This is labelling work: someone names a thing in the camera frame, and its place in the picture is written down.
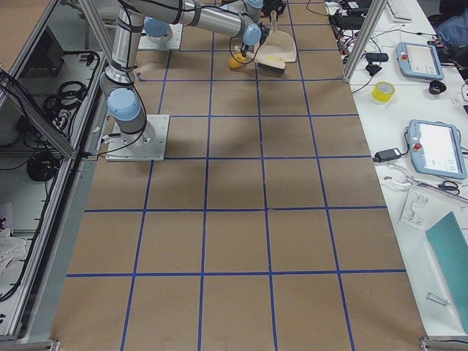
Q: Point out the teal notebook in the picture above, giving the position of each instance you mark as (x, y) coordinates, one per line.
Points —
(450, 248)

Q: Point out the beige plastic dustpan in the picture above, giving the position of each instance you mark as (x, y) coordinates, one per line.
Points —
(279, 43)

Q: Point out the far blue teach pendant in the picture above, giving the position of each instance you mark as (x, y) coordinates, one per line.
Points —
(419, 61)

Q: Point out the blue teach pendant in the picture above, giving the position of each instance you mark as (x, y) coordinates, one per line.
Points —
(419, 61)
(435, 149)

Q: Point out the beige hand brush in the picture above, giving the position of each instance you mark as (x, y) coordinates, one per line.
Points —
(269, 63)

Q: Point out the toy potato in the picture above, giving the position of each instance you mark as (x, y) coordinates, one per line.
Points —
(237, 61)

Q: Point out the near blue teach pendant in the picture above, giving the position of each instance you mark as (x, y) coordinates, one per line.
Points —
(435, 149)

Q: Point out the yellow tape roll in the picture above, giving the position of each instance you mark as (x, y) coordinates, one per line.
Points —
(383, 91)

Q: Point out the black scissors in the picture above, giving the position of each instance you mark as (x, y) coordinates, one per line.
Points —
(449, 187)

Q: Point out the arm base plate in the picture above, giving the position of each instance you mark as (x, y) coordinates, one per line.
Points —
(150, 146)
(160, 36)

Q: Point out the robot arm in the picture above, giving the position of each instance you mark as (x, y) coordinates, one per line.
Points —
(154, 20)
(244, 6)

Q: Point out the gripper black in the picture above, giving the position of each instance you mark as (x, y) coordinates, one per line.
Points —
(270, 4)
(247, 46)

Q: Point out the aluminium frame post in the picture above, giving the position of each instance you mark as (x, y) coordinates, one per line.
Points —
(375, 11)

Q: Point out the black power adapter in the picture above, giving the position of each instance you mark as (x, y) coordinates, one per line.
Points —
(387, 155)

